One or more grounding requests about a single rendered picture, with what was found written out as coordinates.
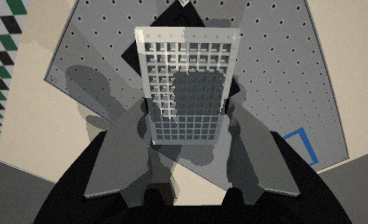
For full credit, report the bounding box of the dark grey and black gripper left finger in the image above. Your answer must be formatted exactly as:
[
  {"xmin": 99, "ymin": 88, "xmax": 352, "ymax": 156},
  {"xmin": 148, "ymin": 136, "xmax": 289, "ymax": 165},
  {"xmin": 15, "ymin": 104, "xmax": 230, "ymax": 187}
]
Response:
[{"xmin": 33, "ymin": 97, "xmax": 153, "ymax": 224}]

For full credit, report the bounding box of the blue tape outline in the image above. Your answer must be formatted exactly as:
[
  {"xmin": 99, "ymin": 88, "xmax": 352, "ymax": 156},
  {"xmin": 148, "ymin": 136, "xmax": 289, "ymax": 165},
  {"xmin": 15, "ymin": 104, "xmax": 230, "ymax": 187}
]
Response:
[{"xmin": 282, "ymin": 127, "xmax": 319, "ymax": 166}]

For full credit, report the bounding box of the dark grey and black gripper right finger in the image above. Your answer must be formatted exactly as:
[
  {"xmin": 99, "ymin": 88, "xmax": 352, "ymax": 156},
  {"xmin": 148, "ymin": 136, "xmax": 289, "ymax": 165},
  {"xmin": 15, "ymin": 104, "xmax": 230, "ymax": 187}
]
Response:
[{"xmin": 225, "ymin": 98, "xmax": 352, "ymax": 224}]

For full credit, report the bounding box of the black rectangular frame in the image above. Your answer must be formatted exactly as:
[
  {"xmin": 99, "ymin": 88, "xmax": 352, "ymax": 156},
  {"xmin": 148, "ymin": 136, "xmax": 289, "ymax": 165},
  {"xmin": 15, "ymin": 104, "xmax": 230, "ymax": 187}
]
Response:
[{"xmin": 121, "ymin": 0, "xmax": 241, "ymax": 98}]

